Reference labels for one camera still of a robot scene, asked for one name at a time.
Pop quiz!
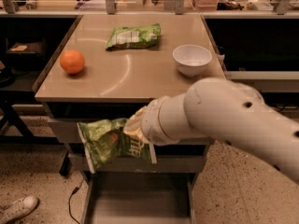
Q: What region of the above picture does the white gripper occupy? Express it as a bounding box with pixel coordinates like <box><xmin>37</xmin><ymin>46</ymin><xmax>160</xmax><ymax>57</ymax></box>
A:
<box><xmin>123</xmin><ymin>96</ymin><xmax>175</xmax><ymax>146</ymax></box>

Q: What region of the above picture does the green jalapeno chip bag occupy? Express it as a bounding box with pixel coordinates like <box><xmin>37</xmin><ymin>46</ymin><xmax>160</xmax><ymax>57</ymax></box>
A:
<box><xmin>78</xmin><ymin>119</ymin><xmax>157</xmax><ymax>174</ymax></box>

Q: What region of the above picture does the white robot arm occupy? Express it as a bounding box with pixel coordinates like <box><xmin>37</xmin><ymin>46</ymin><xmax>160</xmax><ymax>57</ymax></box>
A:
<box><xmin>124</xmin><ymin>77</ymin><xmax>299</xmax><ymax>182</ymax></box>

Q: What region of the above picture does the grey drawer cabinet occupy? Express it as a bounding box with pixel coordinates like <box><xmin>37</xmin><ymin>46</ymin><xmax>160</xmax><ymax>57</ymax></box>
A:
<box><xmin>32</xmin><ymin>13</ymin><xmax>237</xmax><ymax>224</ymax></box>

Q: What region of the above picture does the middle grey drawer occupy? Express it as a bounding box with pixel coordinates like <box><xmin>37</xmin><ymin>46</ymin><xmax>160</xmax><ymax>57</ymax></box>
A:
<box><xmin>67</xmin><ymin>153</ymin><xmax>207</xmax><ymax>174</ymax></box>

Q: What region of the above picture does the grey drawer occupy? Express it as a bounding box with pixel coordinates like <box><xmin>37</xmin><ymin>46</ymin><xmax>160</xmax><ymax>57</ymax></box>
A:
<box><xmin>67</xmin><ymin>153</ymin><xmax>207</xmax><ymax>174</ymax></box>
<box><xmin>48</xmin><ymin>119</ymin><xmax>215</xmax><ymax>146</ymax></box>

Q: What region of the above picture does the top grey drawer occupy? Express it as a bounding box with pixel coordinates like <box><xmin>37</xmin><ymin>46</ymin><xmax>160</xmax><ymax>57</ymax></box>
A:
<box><xmin>48</xmin><ymin>119</ymin><xmax>215</xmax><ymax>146</ymax></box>

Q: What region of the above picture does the open bottom drawer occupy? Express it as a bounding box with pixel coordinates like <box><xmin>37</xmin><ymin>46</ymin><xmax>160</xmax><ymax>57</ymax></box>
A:
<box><xmin>81</xmin><ymin>172</ymin><xmax>196</xmax><ymax>224</ymax></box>

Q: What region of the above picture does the green chip bag on counter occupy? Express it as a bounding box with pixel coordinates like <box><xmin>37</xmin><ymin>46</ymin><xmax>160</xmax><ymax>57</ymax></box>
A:
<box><xmin>106</xmin><ymin>23</ymin><xmax>161</xmax><ymax>50</ymax></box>

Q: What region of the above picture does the white bowl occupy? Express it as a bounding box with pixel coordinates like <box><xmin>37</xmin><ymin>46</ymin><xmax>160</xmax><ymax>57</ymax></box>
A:
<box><xmin>172</xmin><ymin>44</ymin><xmax>212</xmax><ymax>77</ymax></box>

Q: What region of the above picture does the orange fruit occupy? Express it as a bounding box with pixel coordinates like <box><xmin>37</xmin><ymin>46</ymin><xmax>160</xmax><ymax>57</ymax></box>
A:
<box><xmin>60</xmin><ymin>49</ymin><xmax>85</xmax><ymax>75</ymax></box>

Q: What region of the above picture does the white sneaker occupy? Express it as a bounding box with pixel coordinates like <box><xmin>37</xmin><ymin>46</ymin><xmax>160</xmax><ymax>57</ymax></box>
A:
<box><xmin>0</xmin><ymin>195</ymin><xmax>39</xmax><ymax>224</ymax></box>

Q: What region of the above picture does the black floor cable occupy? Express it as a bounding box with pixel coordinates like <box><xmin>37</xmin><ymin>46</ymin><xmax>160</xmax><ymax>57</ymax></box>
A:
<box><xmin>67</xmin><ymin>177</ymin><xmax>86</xmax><ymax>224</ymax></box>

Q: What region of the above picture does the black table frame left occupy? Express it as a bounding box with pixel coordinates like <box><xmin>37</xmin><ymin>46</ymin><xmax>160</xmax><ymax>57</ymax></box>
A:
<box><xmin>0</xmin><ymin>91</ymin><xmax>72</xmax><ymax>176</ymax></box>

